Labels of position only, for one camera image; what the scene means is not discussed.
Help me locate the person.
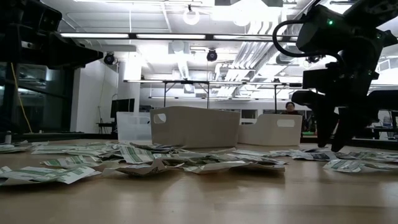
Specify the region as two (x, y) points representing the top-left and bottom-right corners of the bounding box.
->
(281, 101), (302, 116)

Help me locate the black metal workbench frame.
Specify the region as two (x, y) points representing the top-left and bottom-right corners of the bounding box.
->
(124, 79), (304, 110)

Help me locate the clear plastic bin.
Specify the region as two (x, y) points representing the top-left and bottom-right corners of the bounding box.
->
(116, 111), (152, 141)

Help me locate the grey plastic bin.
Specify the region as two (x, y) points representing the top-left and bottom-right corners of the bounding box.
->
(150, 106), (241, 149)

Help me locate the black overhead light bar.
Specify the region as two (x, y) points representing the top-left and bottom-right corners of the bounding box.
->
(58, 32), (299, 43)

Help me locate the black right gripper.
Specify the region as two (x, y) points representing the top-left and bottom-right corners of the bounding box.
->
(291, 46), (398, 153)

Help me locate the yellow hanging cable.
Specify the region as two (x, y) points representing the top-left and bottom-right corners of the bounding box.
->
(11, 62), (34, 134)

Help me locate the round ceiling lamp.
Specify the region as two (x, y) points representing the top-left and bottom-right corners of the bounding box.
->
(182, 4), (200, 26)

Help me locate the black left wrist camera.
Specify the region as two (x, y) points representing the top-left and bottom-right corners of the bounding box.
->
(0, 0), (63, 34)

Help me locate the white plastic bin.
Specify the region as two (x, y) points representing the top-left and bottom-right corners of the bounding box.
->
(238, 113), (303, 146)

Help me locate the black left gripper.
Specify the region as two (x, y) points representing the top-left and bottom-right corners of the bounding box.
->
(0, 24), (104, 71)

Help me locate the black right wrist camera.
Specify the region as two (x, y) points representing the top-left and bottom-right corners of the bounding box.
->
(303, 68), (341, 91)

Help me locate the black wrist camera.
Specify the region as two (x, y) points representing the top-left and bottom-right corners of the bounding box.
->
(303, 68), (341, 91)
(0, 0), (63, 34)

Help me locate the black computer monitor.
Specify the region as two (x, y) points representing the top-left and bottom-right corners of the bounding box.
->
(110, 98), (136, 119)

